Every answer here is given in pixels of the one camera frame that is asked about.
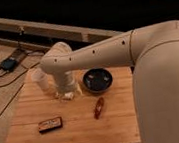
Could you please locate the black power adapter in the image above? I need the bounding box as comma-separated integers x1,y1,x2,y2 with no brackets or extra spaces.
0,58,17,72

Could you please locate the translucent plastic cup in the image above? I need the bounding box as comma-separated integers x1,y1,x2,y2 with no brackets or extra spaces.
31,67,49,91

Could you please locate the dark ceramic bowl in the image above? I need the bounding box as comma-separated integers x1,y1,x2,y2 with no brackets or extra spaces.
82,68,113,93

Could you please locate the red chili pepper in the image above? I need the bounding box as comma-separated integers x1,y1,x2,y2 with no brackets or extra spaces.
94,97,105,119

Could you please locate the long wooden beam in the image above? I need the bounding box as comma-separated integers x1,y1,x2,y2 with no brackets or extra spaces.
0,18,121,43

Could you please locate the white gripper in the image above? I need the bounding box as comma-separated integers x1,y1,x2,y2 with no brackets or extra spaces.
53,71,83,101

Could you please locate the wooden table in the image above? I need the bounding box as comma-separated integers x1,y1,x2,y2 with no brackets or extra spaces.
5,67,141,143

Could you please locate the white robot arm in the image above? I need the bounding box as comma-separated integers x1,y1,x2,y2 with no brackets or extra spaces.
40,20,179,143

